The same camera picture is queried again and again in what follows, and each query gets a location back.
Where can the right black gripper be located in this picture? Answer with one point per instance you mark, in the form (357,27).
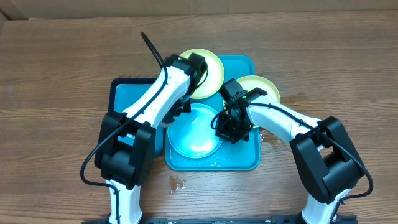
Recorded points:
(232,134)

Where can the light blue plate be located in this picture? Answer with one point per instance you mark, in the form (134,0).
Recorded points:
(191,135)

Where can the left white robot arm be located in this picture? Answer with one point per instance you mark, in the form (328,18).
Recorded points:
(126,145)

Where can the large teal serving tray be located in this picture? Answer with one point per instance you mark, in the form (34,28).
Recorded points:
(242,156)

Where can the small dark water tray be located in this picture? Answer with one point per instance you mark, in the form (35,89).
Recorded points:
(124,92)

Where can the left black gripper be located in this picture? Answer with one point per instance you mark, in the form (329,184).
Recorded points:
(186,109)

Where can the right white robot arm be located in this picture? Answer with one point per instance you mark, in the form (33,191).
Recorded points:
(328,164)

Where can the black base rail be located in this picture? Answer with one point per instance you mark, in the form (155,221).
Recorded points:
(276,219)

